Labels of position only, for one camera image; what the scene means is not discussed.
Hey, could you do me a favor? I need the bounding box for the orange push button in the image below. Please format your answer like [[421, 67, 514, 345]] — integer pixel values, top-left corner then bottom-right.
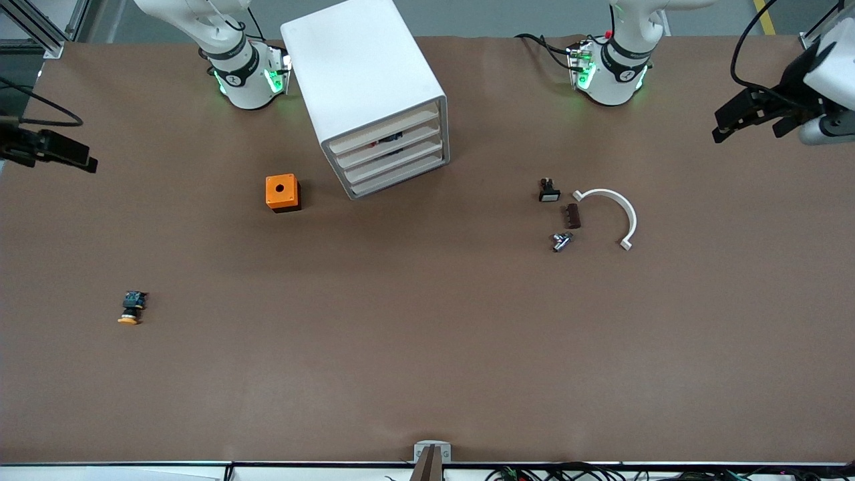
[[118, 291, 150, 326]]

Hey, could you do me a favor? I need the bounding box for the white plastic drawer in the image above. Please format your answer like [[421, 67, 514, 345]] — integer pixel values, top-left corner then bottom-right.
[[334, 119, 444, 170], [349, 154, 448, 200], [327, 100, 443, 158], [342, 137, 446, 185]]

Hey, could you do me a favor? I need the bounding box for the white drawer cabinet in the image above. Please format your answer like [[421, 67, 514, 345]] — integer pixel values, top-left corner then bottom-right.
[[281, 0, 452, 201]]

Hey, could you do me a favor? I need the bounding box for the white semicircular plastic clamp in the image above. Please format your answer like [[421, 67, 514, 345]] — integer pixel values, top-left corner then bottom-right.
[[572, 188, 638, 252]]

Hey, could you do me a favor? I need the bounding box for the orange box with hole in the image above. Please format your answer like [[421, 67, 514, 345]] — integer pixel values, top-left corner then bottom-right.
[[265, 174, 301, 213]]

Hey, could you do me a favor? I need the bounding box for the aluminium corner post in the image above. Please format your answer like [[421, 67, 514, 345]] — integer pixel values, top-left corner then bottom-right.
[[0, 0, 88, 59], [800, 0, 855, 52]]

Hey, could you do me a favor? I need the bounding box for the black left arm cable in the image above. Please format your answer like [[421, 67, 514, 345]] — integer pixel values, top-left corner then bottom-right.
[[730, 0, 782, 94]]

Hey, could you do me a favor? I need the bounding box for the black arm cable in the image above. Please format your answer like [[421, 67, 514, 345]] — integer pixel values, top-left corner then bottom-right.
[[730, 0, 782, 94], [0, 75, 85, 128]]

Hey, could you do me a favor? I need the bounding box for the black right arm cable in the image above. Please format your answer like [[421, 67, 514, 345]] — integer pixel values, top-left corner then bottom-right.
[[0, 75, 85, 128]]

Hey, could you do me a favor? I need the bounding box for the black base cable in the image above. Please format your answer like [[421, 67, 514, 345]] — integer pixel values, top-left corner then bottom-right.
[[514, 32, 576, 71]]

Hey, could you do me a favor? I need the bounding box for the black cable bundle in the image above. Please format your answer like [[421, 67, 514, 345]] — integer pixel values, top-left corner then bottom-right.
[[484, 461, 855, 481]]

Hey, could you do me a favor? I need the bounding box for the grey metal edge bracket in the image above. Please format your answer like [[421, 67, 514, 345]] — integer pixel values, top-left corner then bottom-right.
[[409, 440, 453, 481]]

